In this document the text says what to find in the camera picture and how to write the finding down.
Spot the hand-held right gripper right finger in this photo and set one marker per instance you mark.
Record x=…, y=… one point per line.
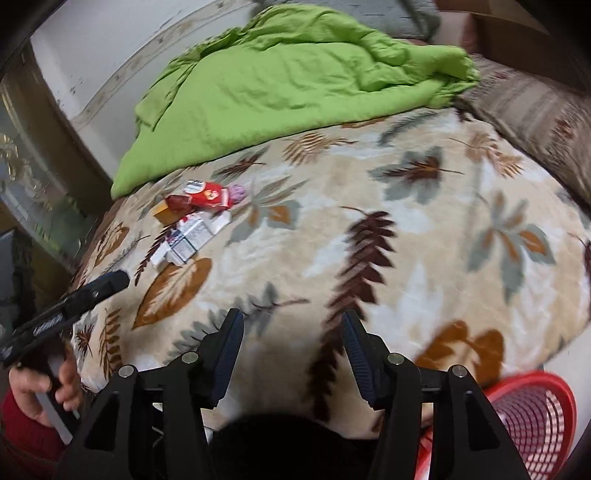
x=360, y=364

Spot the red packet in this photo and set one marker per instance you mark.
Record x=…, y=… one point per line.
x=207, y=196

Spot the white blue printed box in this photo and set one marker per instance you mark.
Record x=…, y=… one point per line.
x=181, y=253

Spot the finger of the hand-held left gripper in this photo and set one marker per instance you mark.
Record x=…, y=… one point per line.
x=104, y=286

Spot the person's left forearm red sleeve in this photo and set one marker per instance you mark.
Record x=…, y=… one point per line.
x=23, y=443

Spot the leaf print fleece blanket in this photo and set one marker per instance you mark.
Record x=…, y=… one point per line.
x=415, y=277

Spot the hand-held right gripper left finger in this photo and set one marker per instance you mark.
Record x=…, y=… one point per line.
x=228, y=355

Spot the striped beige pillow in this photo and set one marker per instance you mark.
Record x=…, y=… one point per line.
x=531, y=106

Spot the brown padded headboard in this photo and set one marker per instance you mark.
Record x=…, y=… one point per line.
x=508, y=32

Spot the small white box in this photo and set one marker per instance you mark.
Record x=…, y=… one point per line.
x=220, y=222

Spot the yellow box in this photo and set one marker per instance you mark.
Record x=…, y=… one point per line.
x=166, y=214

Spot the red plastic mesh basket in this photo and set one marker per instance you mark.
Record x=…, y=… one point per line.
x=531, y=415

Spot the person's left hand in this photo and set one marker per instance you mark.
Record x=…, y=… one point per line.
x=27, y=392

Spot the grey quilted pillow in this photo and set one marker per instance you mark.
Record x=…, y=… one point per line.
x=397, y=18

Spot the white printed carton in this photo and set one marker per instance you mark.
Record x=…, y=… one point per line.
x=196, y=230

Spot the patterned glass door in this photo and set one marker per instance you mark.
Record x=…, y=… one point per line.
x=37, y=184

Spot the pink wrapper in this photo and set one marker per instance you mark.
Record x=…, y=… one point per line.
x=239, y=194

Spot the green quilt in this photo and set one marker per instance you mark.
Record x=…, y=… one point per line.
x=277, y=92

